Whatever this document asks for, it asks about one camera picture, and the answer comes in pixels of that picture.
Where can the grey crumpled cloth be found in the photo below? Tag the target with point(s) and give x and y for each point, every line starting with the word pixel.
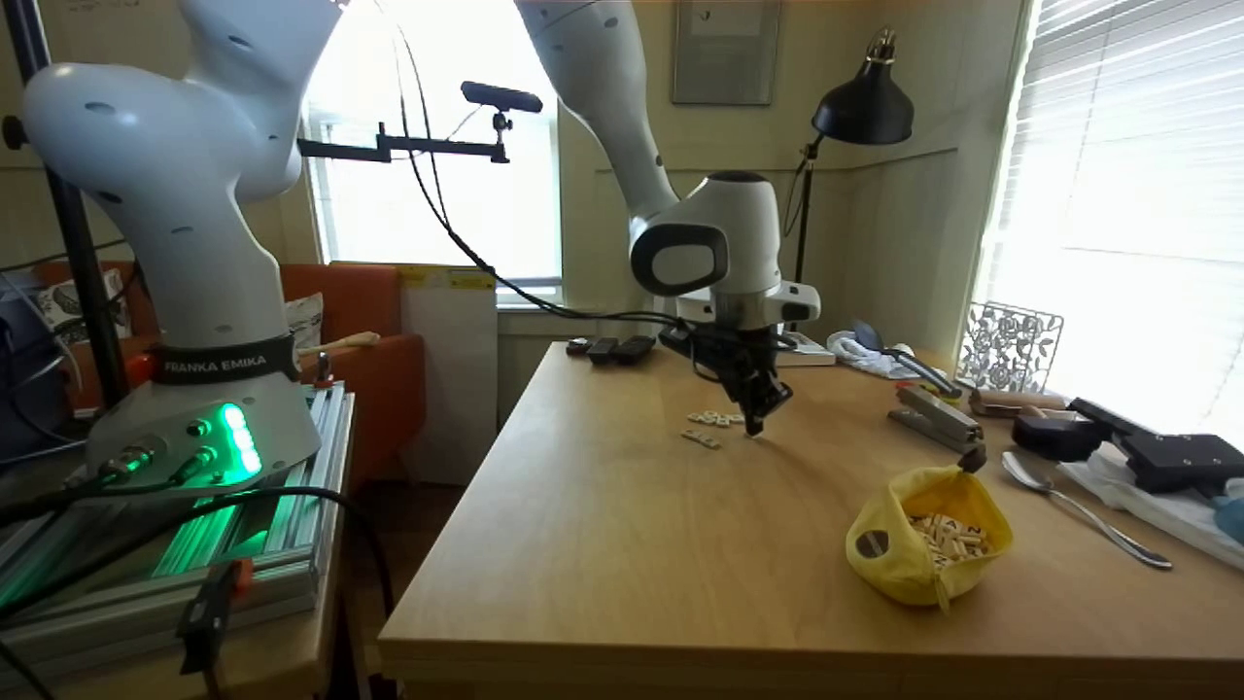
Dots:
pixel 861 353

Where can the bright glass window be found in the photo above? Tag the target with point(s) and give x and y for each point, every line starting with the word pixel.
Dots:
pixel 506 219

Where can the pile of white letter tiles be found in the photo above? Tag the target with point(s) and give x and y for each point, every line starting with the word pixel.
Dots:
pixel 950 533

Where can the yellow banana shaped pouch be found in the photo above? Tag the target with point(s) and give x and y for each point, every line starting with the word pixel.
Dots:
pixel 897 569

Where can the black desk lamp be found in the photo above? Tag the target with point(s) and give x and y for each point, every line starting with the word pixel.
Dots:
pixel 861 111

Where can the silver metal spoon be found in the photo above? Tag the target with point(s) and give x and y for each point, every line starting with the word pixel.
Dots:
pixel 1025 474

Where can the white cloth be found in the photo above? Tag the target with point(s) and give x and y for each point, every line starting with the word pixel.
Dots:
pixel 1168 510

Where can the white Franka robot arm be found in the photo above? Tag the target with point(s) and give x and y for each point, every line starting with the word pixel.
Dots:
pixel 167 195

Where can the black orange handheld controller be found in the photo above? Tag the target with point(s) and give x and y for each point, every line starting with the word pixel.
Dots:
pixel 211 615

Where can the black camera by window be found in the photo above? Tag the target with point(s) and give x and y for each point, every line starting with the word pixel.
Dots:
pixel 502 96

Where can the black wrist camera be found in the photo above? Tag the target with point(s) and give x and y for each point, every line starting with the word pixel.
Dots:
pixel 680 335

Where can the framed wall picture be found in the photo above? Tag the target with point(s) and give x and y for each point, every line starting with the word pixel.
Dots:
pixel 725 51

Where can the brown wooden cylinder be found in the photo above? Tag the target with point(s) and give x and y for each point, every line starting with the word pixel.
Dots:
pixel 997 402

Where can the black stand pole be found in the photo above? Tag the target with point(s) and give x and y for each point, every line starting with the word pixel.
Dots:
pixel 78 258

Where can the aluminium rail platform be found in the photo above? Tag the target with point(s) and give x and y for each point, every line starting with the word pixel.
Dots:
pixel 131 584

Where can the white lattice cube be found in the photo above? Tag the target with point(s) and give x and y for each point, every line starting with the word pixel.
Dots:
pixel 1012 347

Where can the black zipper pull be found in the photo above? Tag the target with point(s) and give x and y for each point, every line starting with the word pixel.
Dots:
pixel 972 455

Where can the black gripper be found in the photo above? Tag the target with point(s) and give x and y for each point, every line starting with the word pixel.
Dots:
pixel 739 353

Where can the flat black device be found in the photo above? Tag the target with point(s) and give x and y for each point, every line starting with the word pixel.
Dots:
pixel 1188 461

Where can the silver metal stapler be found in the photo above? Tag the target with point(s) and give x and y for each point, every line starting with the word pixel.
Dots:
pixel 933 419

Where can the large black remote control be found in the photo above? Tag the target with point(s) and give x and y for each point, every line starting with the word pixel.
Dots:
pixel 625 353

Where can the white window blinds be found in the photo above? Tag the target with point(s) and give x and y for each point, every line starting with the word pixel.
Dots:
pixel 1130 195

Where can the white panel board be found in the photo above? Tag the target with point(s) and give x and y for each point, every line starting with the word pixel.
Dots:
pixel 448 376

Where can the orange cardboard box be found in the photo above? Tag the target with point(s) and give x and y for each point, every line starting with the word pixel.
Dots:
pixel 376 391

